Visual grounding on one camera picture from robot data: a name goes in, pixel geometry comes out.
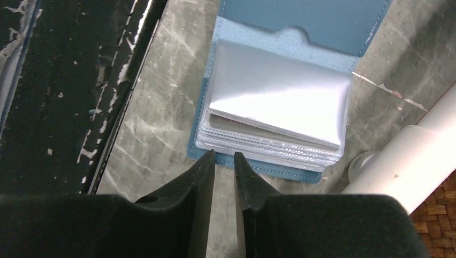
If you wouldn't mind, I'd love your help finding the white PVC pipe frame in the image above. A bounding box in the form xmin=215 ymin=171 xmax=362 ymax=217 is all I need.
xmin=342 ymin=85 xmax=455 ymax=214

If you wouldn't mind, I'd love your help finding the brown wicker divided basket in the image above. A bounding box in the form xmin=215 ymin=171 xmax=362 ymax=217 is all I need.
xmin=411 ymin=172 xmax=455 ymax=257

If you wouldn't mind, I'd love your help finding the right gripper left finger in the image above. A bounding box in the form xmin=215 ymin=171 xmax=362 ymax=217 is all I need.
xmin=1 ymin=151 xmax=215 ymax=257

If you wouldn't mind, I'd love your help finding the blue card holder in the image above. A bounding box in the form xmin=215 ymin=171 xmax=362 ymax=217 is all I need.
xmin=187 ymin=1 xmax=391 ymax=183

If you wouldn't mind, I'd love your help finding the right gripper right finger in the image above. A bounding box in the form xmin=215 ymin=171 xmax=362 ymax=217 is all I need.
xmin=234 ymin=153 xmax=430 ymax=257

